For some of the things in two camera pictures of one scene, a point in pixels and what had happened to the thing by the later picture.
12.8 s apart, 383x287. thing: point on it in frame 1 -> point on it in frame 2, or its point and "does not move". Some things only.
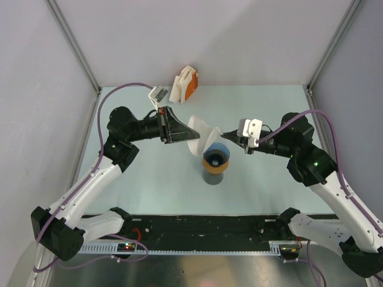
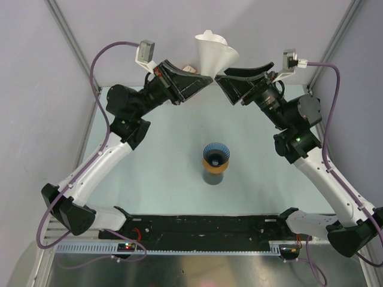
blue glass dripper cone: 216,154 does not move
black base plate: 209,229 does not move
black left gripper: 170,129 -> 179,85
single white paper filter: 207,136 -> 214,55
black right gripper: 234,137 -> 237,80
